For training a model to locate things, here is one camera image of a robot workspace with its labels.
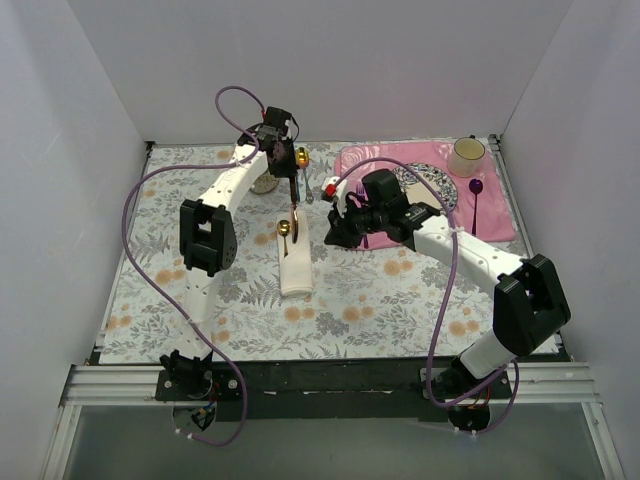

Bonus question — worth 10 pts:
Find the white cloth napkin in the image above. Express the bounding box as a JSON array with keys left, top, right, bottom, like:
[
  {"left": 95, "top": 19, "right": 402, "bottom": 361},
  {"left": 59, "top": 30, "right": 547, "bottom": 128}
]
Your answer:
[{"left": 276, "top": 210, "right": 313, "bottom": 297}]

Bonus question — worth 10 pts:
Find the rose gold knife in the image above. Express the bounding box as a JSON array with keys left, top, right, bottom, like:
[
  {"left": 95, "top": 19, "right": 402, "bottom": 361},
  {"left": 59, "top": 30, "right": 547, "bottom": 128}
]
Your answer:
[{"left": 288, "top": 176, "right": 300, "bottom": 243}]

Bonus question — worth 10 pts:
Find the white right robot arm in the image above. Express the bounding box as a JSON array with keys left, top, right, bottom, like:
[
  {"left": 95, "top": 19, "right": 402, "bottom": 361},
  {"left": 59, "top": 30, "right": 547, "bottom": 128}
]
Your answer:
[{"left": 322, "top": 169, "right": 571, "bottom": 404}]

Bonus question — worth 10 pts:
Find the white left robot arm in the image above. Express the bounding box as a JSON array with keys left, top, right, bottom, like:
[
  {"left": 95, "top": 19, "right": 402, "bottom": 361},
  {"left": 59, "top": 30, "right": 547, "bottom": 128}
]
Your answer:
[{"left": 161, "top": 106, "right": 300, "bottom": 400}]

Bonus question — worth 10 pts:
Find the rainbow gold spoon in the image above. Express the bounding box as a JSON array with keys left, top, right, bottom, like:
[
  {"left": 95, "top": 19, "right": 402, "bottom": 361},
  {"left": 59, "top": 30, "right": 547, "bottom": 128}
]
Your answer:
[{"left": 296, "top": 147, "right": 314, "bottom": 204}]

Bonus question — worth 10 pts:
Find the woven round coaster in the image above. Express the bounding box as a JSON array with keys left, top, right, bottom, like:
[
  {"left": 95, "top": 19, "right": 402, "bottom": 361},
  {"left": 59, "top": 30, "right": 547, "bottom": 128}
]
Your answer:
[{"left": 250, "top": 175, "right": 279, "bottom": 195}]

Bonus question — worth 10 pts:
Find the blue floral plate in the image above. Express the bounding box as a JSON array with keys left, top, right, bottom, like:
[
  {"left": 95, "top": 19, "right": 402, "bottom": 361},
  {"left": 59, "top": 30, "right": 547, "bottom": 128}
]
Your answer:
[{"left": 392, "top": 163, "right": 458, "bottom": 211}]

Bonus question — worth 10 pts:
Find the purple fork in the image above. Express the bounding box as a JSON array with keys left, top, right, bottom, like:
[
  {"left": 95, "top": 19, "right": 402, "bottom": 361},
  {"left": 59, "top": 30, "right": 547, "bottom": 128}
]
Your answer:
[{"left": 356, "top": 181, "right": 369, "bottom": 249}]

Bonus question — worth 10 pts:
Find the purple spoon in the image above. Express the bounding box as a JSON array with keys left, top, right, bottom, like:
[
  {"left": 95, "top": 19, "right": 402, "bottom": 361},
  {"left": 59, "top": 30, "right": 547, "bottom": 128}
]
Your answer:
[{"left": 469, "top": 178, "right": 484, "bottom": 236}]

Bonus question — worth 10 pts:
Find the pink floral placemat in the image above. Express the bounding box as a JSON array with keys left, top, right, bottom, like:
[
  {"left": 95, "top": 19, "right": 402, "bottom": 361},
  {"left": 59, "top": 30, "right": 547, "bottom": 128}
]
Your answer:
[{"left": 334, "top": 140, "right": 516, "bottom": 243}]

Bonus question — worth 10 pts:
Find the cream enamel mug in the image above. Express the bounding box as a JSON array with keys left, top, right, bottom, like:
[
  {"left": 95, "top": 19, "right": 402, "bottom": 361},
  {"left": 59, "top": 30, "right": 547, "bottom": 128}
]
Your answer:
[{"left": 447, "top": 136, "right": 486, "bottom": 178}]

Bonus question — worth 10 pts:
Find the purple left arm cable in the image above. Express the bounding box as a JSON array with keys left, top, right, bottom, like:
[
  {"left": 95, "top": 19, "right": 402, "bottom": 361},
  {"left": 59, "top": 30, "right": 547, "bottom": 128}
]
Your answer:
[{"left": 122, "top": 85, "right": 269, "bottom": 446}]

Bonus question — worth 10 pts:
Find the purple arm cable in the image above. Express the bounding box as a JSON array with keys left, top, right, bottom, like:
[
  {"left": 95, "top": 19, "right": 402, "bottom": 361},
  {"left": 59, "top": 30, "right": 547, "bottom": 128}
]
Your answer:
[
  {"left": 332, "top": 157, "right": 519, "bottom": 437},
  {"left": 122, "top": 85, "right": 269, "bottom": 446}
]

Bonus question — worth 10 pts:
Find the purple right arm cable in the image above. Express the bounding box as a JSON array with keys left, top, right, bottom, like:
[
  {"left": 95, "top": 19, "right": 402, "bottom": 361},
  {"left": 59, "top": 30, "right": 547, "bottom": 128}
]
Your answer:
[{"left": 332, "top": 157, "right": 519, "bottom": 437}]

